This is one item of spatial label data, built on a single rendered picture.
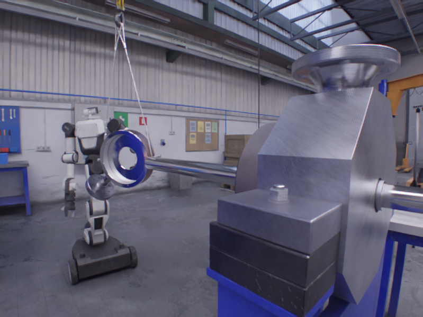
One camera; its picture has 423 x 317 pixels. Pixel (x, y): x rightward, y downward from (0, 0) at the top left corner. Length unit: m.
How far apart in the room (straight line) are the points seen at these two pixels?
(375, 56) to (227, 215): 0.44
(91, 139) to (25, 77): 3.50
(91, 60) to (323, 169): 5.65
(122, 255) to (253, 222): 2.09
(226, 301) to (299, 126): 0.38
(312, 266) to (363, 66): 0.45
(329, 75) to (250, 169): 0.30
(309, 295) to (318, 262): 0.05
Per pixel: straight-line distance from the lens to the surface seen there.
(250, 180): 0.61
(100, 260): 2.38
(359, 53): 0.59
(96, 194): 1.71
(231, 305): 0.51
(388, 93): 8.19
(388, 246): 1.33
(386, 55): 0.63
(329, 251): 0.42
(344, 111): 0.53
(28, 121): 5.41
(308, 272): 0.37
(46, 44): 5.76
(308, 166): 0.46
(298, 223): 0.35
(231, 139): 5.94
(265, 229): 0.38
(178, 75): 6.70
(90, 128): 2.27
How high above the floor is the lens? 1.21
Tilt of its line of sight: 4 degrees down
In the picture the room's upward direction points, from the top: straight up
